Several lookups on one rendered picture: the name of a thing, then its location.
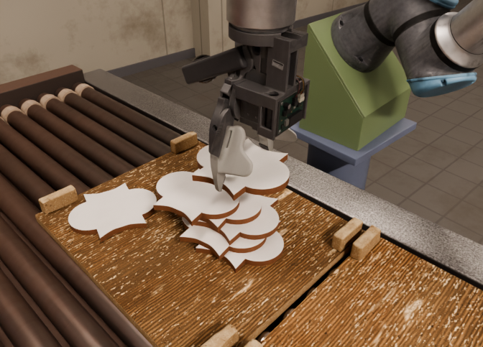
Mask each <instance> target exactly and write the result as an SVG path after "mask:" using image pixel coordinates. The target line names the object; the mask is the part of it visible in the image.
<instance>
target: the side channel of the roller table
mask: <svg viewBox="0 0 483 347"><path fill-rule="evenodd" d="M78 82H79V83H85V79H84V76H83V70H82V69H80V68H78V67H76V66H74V65H69V66H65V67H62V68H58V69H55V70H50V71H47V72H44V73H40V74H36V75H32V76H29V77H26V78H22V79H19V80H14V81H11V82H8V83H4V84H1V85H0V108H1V107H2V106H3V105H6V104H9V105H12V106H16V107H17V108H18V105H19V102H20V101H21V100H22V99H24V98H29V99H31V100H34V101H37V97H38V96H39V95H40V94H41V93H49V94H52V95H55V92H56V90H57V89H59V88H68V89H71V88H72V86H73V85H74V84H75V83H78Z"/></svg>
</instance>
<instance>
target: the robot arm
mask: <svg viewBox="0 0 483 347"><path fill-rule="evenodd" d="M458 2H459V0H369V1H368V2H367V3H365V4H363V5H361V6H358V7H356V8H353V9H350V10H348V11H345V12H343V13H342V14H340V15H339V16H338V17H337V18H335V20H334V21H333V22H332V25H331V38H332V40H333V44H334V46H335V48H336V50H337V52H338V53H339V54H340V56H341V57H342V59H343V60H344V61H345V62H346V63H347V64H348V65H349V66H351V67H352V68H353V69H355V70H358V71H359V72H363V73H369V72H372V71H373V70H374V69H376V68H378V67H379V66H380V65H381V64H382V63H383V62H384V60H385V59H386V57H387V56H388V55H389V54H390V53H391V51H392V50H393V48H394V47H396V49H397V53H398V55H399V57H400V61H401V63H402V66H403V69H404V71H405V75H406V78H407V80H406V81H407V82H408V83H409V85H410V88H411V91H412V92H413V94H414V95H415V96H417V97H421V98H425V97H432V96H439V95H443V94H446V93H450V92H454V91H457V90H460V89H462V88H465V87H467V86H469V85H471V84H472V83H474V82H475V81H476V79H477V77H476V75H477V73H475V72H474V69H476V68H478V67H479V66H480V65H482V64H483V0H473V1H471V2H470V3H469V4H467V5H466V6H465V7H464V8H463V9H462V10H461V11H459V12H451V9H454V8H455V7H456V5H457V4H458ZM296 6H297V0H226V19H227V21H228V22H229V38H230V39H231V40H233V41H235V42H238V43H240V44H242V45H240V46H238V47H235V48H232V49H230V50H227V51H224V52H220V53H218V54H216V55H212V56H210V55H199V56H197V57H196V58H195V59H194V60H193V61H192V63H191V64H188V65H184V66H182V72H183V75H184V78H185V82H186V83H187V84H192V83H196V82H199V83H210V82H211V81H213V80H214V79H215V78H216V77H217V76H218V75H223V74H225V73H228V77H227V78H224V84H223V85H222V87H221V90H220V93H221V94H220V96H219V97H218V102H217V105H216V108H215V110H214V112H213V116H212V118H211V123H210V128H209V143H208V151H209V153H210V161H211V171H212V176H213V182H214V185H215V189H216V190H217V191H219V192H221V191H222V188H223V185H224V180H225V178H226V174H227V175H236V176H240V177H248V176H249V175H250V174H251V173H252V169H253V164H252V161H251V160H250V158H249V157H248V156H247V154H246V153H245V152H244V142H245V139H246V133H245V130H244V129H243V128H242V127H241V126H234V120H235V121H239V120H240V122H241V123H243V124H246V125H248V126H251V127H252V129H253V130H256V131H257V135H258V136H259V145H260V146H261V148H263V149H266V150H267V151H271V152H272V150H273V146H274V141H275V139H278V140H283V141H289V142H295V141H296V140H297V136H296V133H295V132H294V131H293V130H291V129H289V128H290V127H291V126H293V125H294V124H296V123H298V122H299V121H300V120H301V119H305V116H306V110H307V104H308V93H309V87H310V80H309V79H307V78H303V77H301V76H299V75H296V73H297V66H298V52H299V49H301V48H303V47H305V46H307V43H308V33H306V32H301V31H298V30H295V29H293V23H294V22H295V13H296Z"/></svg>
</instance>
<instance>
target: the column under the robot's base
mask: <svg viewBox="0 0 483 347"><path fill-rule="evenodd" d="M299 123H300V122H298V123H296V124H294V125H293V126H291V127H290V128H289V129H291V130H293V131H294V132H295V133H296V136H297V138H298V139H300V140H302V141H304V142H307V143H308V157H307V165H310V166H312V167H314V168H316V169H319V170H321V171H323V172H325V173H327V174H330V175H332V176H334V177H336V178H338V179H340V180H343V181H344V182H347V183H349V184H351V185H353V186H355V187H358V188H360V189H362V190H364V189H365V185H366V181H367V174H368V170H369V163H370V159H371V156H372V155H374V154H376V153H377V152H379V151H380V150H382V149H384V148H385V147H387V146H389V145H390V144H391V143H393V142H395V141H397V140H398V139H400V138H401V137H403V136H405V135H406V134H408V133H410V132H411V131H412V130H414V129H415V128H416V125H417V123H416V122H414V121H411V120H409V119H406V118H402V119H401V120H399V121H398V122H397V123H396V124H394V125H393V126H391V127H390V128H389V129H388V130H386V131H384V132H383V133H382V134H380V135H379V136H378V137H376V138H375V139H373V140H372V141H371V142H370V143H368V144H367V145H365V146H364V147H362V148H361V149H360V150H359V151H356V150H354V149H351V148H348V147H345V146H344V145H341V144H338V143H336V142H333V141H331V140H329V139H326V138H324V137H321V136H319V135H317V134H314V133H311V132H309V131H306V130H305V129H301V128H299Z"/></svg>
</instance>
